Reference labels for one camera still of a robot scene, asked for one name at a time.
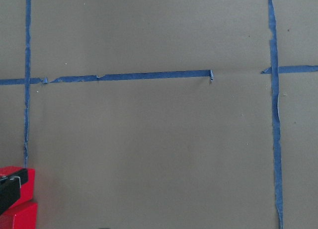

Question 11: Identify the red block middle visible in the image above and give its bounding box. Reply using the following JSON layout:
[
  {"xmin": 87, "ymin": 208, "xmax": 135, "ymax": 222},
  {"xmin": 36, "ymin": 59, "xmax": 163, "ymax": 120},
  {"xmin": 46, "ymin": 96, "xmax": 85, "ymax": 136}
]
[{"xmin": 0, "ymin": 202, "xmax": 38, "ymax": 229}]

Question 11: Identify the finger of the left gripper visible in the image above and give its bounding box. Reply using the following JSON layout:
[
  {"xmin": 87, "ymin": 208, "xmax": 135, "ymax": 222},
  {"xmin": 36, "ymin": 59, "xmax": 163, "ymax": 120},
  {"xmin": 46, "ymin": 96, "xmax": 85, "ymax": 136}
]
[{"xmin": 0, "ymin": 167, "xmax": 28, "ymax": 215}]

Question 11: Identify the red block carried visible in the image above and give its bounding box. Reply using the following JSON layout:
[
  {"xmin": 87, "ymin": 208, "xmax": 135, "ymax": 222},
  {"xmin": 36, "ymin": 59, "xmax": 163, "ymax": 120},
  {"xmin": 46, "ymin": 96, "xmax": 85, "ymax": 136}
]
[{"xmin": 7, "ymin": 166, "xmax": 35, "ymax": 209}]

